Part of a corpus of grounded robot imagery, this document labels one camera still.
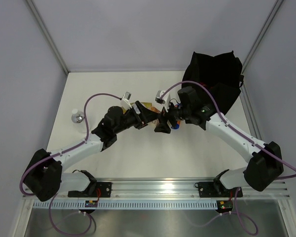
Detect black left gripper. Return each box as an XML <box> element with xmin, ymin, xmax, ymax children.
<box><xmin>113</xmin><ymin>101</ymin><xmax>158</xmax><ymax>135</ymax></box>

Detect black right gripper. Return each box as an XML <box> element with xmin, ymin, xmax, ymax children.
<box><xmin>155</xmin><ymin>98</ymin><xmax>191</xmax><ymax>134</ymax></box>

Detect black canvas bag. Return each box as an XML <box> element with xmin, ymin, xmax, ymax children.
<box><xmin>182</xmin><ymin>50</ymin><xmax>245</xmax><ymax>116</ymax></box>

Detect cream lotion pump bottle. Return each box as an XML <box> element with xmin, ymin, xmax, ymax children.
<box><xmin>150</xmin><ymin>106</ymin><xmax>161</xmax><ymax>126</ymax></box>

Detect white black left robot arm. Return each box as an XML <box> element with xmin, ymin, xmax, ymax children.
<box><xmin>20</xmin><ymin>101</ymin><xmax>159</xmax><ymax>201</ymax></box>

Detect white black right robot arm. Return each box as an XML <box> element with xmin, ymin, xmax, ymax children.
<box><xmin>155</xmin><ymin>86</ymin><xmax>284</xmax><ymax>196</ymax></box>

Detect yellow dish soap bottle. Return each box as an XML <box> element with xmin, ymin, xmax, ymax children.
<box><xmin>121</xmin><ymin>102</ymin><xmax>152</xmax><ymax>114</ymax></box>

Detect orange blue cologne bottle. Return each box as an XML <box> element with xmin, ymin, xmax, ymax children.
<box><xmin>171</xmin><ymin>120</ymin><xmax>181</xmax><ymax>130</ymax></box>

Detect small clear silver bottle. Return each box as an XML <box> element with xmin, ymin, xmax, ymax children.
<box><xmin>71</xmin><ymin>109</ymin><xmax>87</xmax><ymax>133</ymax></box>

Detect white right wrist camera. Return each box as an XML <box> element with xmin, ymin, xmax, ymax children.
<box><xmin>155</xmin><ymin>90</ymin><xmax>171</xmax><ymax>110</ymax></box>

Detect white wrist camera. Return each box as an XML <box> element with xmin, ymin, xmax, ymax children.
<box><xmin>120</xmin><ymin>92</ymin><xmax>132</xmax><ymax>110</ymax></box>
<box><xmin>155</xmin><ymin>90</ymin><xmax>171</xmax><ymax>110</ymax></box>

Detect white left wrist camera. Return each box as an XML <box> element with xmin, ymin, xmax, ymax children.
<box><xmin>120</xmin><ymin>92</ymin><xmax>132</xmax><ymax>110</ymax></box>

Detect aluminium mounting rail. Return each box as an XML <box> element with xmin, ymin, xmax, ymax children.
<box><xmin>22</xmin><ymin>178</ymin><xmax>291</xmax><ymax>200</ymax></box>

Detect white slotted cable duct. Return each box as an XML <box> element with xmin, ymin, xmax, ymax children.
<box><xmin>33</xmin><ymin>199</ymin><xmax>218</xmax><ymax>210</ymax></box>

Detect left aluminium frame post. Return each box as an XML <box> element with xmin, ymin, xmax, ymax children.
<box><xmin>24</xmin><ymin>0</ymin><xmax>70</xmax><ymax>76</ymax></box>

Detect aluminium frame post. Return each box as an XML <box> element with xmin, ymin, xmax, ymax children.
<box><xmin>24</xmin><ymin>0</ymin><xmax>70</xmax><ymax>76</ymax></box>
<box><xmin>242</xmin><ymin>0</ymin><xmax>285</xmax><ymax>73</ymax></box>

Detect right aluminium frame post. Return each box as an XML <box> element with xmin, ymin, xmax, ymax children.
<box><xmin>242</xmin><ymin>0</ymin><xmax>285</xmax><ymax>73</ymax></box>

